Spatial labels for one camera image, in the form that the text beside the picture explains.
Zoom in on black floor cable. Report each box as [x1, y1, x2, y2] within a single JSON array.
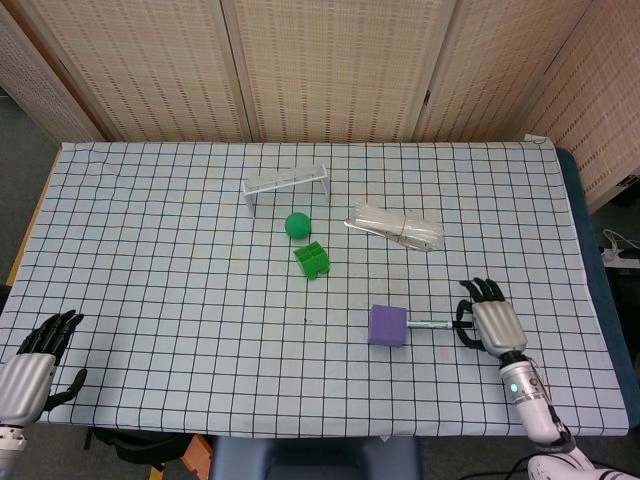
[[499, 457, 532, 480]]

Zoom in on white power strip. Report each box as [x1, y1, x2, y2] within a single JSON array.
[[599, 228, 640, 266]]

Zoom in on green ball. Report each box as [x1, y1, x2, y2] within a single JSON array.
[[284, 211, 312, 238]]

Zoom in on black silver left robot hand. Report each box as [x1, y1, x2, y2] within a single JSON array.
[[0, 309, 89, 427]]

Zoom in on green plastic building block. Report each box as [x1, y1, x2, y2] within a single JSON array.
[[292, 241, 331, 279]]

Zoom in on dark blue padded chair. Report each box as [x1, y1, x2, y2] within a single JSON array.
[[208, 435, 424, 480]]

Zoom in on bundle of clear plastic tubes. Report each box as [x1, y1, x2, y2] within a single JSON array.
[[343, 201, 446, 252]]

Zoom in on black backpack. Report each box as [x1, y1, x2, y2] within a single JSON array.
[[84, 425, 194, 471]]

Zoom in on white green marker pen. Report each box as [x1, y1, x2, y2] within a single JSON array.
[[405, 319, 471, 331]]

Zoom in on purple cube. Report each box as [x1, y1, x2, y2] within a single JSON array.
[[367, 303, 409, 348]]

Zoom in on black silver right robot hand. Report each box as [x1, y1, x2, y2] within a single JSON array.
[[452, 277, 530, 359]]

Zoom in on orange wooden piece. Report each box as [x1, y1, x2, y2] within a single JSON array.
[[182, 433, 215, 480]]

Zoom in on white test tube rack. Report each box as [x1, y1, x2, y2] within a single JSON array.
[[240, 162, 331, 217]]

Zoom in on blue checkered tablecloth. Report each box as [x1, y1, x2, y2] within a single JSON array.
[[0, 139, 630, 441]]

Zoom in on beige folding screen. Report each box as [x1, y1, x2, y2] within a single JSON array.
[[0, 0, 640, 211]]

